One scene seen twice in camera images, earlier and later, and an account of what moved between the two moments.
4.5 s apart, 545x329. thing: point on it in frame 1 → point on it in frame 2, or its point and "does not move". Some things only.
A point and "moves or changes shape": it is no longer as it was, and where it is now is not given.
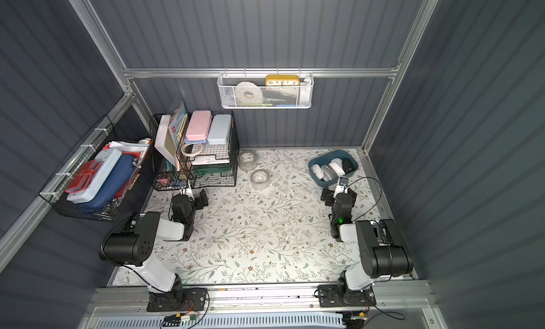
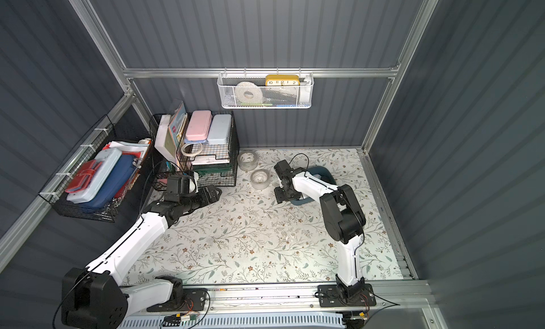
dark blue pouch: [122, 171] does not move
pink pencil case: [199, 125] does not move
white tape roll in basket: [248, 92] does not move
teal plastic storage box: [329, 168] moves or changes shape
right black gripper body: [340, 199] → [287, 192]
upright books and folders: [170, 134] does not move
